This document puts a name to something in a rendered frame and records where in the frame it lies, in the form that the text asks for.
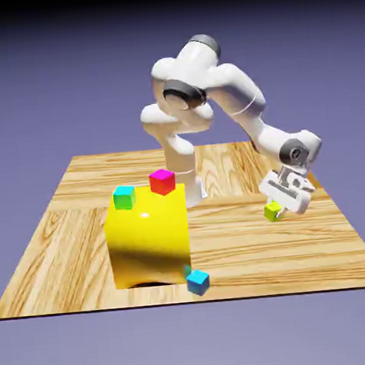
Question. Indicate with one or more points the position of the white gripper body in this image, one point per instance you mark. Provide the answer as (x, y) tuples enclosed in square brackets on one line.
[(291, 197)]

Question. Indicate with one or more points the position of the small red cube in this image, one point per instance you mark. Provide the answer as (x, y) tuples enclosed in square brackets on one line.
[(162, 182)]

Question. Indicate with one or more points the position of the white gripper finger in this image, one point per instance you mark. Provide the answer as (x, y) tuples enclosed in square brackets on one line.
[(280, 213)]

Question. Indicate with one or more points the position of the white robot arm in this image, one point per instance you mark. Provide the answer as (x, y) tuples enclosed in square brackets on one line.
[(233, 81)]

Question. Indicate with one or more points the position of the large yellow box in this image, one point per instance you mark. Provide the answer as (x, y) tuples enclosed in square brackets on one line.
[(148, 235)]

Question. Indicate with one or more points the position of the small blue cube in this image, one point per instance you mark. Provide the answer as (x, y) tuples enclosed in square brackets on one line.
[(197, 282)]

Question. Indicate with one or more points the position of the small lime green cube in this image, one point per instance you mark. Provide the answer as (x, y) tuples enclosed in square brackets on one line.
[(272, 211)]

